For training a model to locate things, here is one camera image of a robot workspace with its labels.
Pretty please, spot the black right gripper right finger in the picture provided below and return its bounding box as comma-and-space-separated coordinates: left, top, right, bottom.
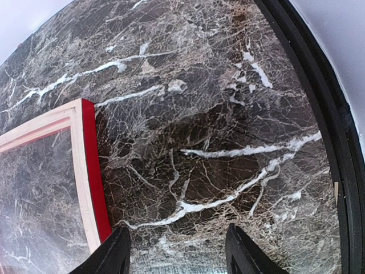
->
225, 223, 287, 274

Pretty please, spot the clear acrylic sheet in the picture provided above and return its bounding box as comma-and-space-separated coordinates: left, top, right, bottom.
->
1, 130, 90, 273

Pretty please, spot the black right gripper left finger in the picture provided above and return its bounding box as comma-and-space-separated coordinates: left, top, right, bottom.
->
70, 227, 131, 274

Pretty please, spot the red wooden picture frame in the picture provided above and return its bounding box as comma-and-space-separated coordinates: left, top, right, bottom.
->
1, 99, 111, 257

